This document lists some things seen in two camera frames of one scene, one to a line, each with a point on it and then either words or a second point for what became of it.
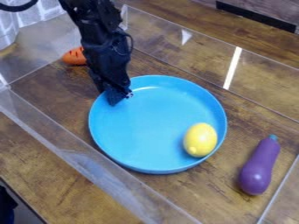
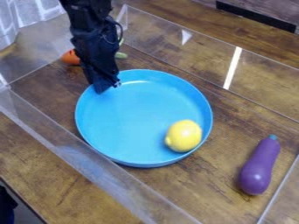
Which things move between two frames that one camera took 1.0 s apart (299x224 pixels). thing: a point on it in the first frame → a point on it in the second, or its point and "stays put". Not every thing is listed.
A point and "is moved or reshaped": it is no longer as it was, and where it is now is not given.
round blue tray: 138,136 is moved or reshaped
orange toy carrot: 75,57 stays put
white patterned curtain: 12,20 stays put
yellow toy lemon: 200,139 → 183,136
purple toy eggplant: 255,174 stays put
